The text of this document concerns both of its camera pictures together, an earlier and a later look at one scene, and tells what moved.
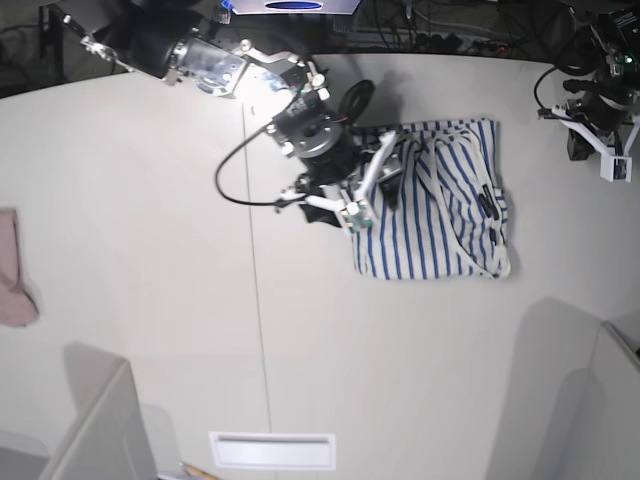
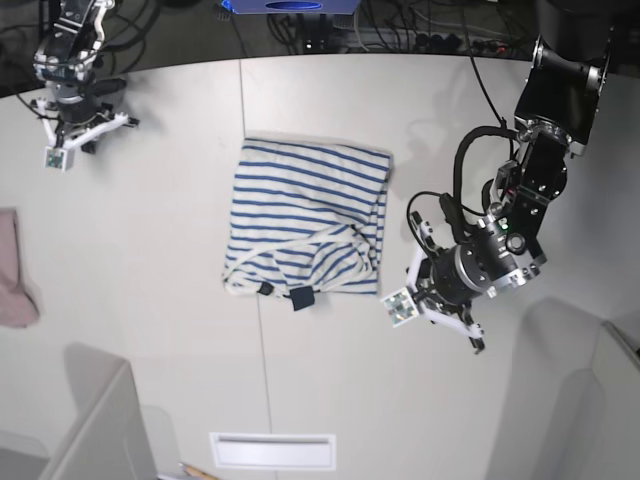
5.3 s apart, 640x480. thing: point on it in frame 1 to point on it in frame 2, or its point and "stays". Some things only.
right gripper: x=604 y=112 to x=477 y=267
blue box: x=291 y=7 stays
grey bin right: x=571 y=405 stays
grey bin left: x=107 y=438 stays
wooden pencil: x=197 y=471 stays
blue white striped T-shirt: x=451 y=221 to x=306 y=219
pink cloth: x=17 y=306 stays
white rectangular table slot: x=267 y=450 stays
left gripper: x=331 y=155 to x=77 y=104
